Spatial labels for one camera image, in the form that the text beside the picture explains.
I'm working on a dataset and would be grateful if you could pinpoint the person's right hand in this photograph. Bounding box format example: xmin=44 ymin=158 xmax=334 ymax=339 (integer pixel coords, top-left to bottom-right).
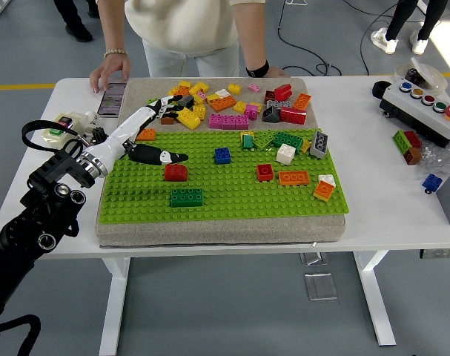
xmin=89 ymin=55 xmax=133 ymax=93

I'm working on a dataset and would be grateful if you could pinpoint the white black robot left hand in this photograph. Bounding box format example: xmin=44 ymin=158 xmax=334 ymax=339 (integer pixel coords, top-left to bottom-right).
xmin=94 ymin=94 xmax=191 ymax=175

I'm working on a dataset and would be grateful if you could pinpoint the smartphone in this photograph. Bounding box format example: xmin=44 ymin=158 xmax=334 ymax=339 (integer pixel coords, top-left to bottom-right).
xmin=97 ymin=82 xmax=128 ymax=119

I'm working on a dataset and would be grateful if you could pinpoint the red curved-top brick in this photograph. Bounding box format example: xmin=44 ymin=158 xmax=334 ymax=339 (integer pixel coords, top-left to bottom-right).
xmin=164 ymin=164 xmax=189 ymax=182

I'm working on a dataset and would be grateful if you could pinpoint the dark green eight-stud brick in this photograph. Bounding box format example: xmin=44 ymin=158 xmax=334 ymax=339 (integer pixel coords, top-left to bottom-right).
xmin=271 ymin=131 xmax=304 ymax=151
xmin=170 ymin=188 xmax=204 ymax=208

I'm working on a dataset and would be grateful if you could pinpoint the red stud brick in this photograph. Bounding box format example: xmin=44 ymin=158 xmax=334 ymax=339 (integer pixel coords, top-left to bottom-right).
xmin=273 ymin=84 xmax=294 ymax=102
xmin=403 ymin=130 xmax=423 ymax=149

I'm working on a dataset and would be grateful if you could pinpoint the grey flat stud brick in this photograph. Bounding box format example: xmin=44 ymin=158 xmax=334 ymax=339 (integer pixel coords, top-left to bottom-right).
xmin=265 ymin=98 xmax=293 ymax=110

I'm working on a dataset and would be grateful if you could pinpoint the large red brick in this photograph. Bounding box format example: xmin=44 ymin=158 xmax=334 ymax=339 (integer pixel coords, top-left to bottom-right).
xmin=279 ymin=106 xmax=308 ymax=125

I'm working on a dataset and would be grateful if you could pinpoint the large yellow rounded brick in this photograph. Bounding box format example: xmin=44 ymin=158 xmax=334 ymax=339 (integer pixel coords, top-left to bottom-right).
xmin=176 ymin=107 xmax=202 ymax=131

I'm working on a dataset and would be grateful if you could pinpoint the lime green flat brick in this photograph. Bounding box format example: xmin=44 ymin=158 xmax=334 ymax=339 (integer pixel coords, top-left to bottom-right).
xmin=252 ymin=130 xmax=277 ymax=151

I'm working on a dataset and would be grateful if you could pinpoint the pink long brick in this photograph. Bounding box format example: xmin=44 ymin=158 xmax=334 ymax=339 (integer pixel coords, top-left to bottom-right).
xmin=208 ymin=113 xmax=250 ymax=131

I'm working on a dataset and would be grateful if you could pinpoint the white four-stud brick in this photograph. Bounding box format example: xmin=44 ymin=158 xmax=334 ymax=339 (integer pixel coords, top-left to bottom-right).
xmin=275 ymin=143 xmax=297 ymax=165

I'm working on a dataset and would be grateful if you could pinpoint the blue four-stud brick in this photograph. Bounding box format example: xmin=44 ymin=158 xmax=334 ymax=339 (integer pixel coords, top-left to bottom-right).
xmin=213 ymin=147 xmax=232 ymax=165

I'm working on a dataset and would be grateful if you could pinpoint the orange brick with yellow base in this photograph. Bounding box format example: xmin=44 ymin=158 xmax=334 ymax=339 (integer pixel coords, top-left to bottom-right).
xmin=312 ymin=180 xmax=334 ymax=203

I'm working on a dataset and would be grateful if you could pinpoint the green studded baseplate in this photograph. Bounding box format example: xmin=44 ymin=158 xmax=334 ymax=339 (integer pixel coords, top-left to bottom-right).
xmin=96 ymin=128 xmax=351 ymax=225

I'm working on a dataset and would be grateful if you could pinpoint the blue brick keyring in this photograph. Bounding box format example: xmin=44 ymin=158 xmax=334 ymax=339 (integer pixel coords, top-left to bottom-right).
xmin=421 ymin=173 xmax=443 ymax=194

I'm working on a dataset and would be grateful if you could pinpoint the black wrist watch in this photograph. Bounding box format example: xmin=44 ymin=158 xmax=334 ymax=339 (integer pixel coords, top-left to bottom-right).
xmin=245 ymin=59 xmax=271 ymax=79

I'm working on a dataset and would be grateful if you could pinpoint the black gear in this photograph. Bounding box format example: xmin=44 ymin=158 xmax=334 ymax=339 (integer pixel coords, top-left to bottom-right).
xmin=90 ymin=126 xmax=109 ymax=144

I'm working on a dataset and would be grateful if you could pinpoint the small white plastic part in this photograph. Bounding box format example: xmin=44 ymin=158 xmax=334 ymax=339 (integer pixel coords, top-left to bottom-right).
xmin=82 ymin=110 xmax=99 ymax=129

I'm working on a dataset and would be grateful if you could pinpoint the person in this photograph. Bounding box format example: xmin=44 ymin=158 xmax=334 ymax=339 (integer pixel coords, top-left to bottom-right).
xmin=89 ymin=0 xmax=291 ymax=93
xmin=53 ymin=0 xmax=99 ymax=42
xmin=370 ymin=0 xmax=448 ymax=56

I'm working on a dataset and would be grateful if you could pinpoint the white table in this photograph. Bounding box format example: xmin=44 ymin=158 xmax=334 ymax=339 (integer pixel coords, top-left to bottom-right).
xmin=0 ymin=76 xmax=450 ymax=348

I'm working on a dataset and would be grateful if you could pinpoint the grey foam mat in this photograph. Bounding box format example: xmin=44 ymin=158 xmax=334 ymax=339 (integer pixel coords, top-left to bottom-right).
xmin=93 ymin=76 xmax=347 ymax=248

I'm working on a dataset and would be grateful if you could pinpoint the white button control box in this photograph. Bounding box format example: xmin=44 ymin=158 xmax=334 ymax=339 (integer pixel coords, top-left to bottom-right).
xmin=379 ymin=79 xmax=450 ymax=148

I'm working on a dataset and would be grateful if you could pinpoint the white round lidded container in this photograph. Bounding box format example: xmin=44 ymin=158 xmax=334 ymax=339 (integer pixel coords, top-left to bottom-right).
xmin=394 ymin=56 xmax=449 ymax=92

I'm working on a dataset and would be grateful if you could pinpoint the clear plastic bag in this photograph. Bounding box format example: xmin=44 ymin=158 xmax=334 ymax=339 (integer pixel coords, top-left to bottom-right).
xmin=417 ymin=142 xmax=450 ymax=177

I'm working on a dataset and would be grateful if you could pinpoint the clear floor socket cover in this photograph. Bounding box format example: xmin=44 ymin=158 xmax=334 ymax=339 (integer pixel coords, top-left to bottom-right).
xmin=300 ymin=251 xmax=328 ymax=266
xmin=304 ymin=272 xmax=339 ymax=301

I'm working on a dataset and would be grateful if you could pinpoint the table height control panel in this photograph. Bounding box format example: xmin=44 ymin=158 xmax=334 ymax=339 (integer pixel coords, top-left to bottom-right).
xmin=419 ymin=248 xmax=450 ymax=260

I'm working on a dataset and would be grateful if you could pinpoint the black floor cable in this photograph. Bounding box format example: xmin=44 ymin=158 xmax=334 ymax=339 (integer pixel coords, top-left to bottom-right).
xmin=360 ymin=0 xmax=411 ymax=77
xmin=276 ymin=14 xmax=335 ymax=77

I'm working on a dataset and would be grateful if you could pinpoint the cream switch box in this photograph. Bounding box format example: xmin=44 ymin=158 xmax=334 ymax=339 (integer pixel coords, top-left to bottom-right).
xmin=42 ymin=111 xmax=85 ymax=144

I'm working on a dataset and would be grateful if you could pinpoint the grey three-ring brick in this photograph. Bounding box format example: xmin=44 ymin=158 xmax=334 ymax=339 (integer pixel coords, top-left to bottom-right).
xmin=308 ymin=130 xmax=328 ymax=159

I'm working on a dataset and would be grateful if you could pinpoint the black ring roll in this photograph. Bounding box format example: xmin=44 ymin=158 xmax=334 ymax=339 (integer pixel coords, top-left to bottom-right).
xmin=371 ymin=79 xmax=393 ymax=100

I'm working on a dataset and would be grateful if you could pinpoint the red single-ring square brick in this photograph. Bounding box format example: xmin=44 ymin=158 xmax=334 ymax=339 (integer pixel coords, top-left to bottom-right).
xmin=255 ymin=164 xmax=274 ymax=182

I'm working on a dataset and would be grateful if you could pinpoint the orange three-ring long brick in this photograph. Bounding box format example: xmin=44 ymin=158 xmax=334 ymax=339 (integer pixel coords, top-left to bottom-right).
xmin=277 ymin=171 xmax=309 ymax=187

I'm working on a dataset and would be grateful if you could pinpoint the brown ring brick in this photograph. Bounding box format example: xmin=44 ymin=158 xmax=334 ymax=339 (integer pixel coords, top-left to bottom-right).
xmin=402 ymin=147 xmax=422 ymax=166

